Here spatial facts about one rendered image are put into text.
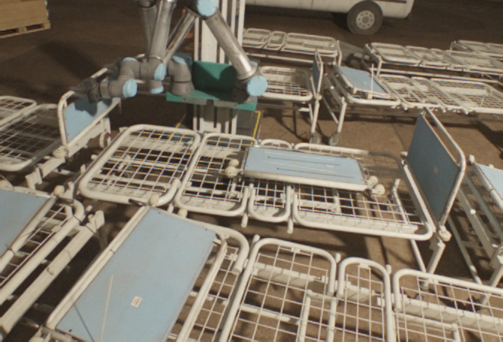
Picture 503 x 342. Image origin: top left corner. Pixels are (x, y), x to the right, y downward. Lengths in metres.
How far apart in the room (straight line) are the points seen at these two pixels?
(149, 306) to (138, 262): 0.21
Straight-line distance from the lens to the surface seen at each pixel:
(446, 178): 2.22
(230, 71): 2.90
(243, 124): 3.25
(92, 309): 1.54
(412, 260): 2.81
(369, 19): 9.67
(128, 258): 1.69
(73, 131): 2.27
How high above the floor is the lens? 1.75
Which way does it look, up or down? 28 degrees down
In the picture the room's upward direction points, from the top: 5 degrees clockwise
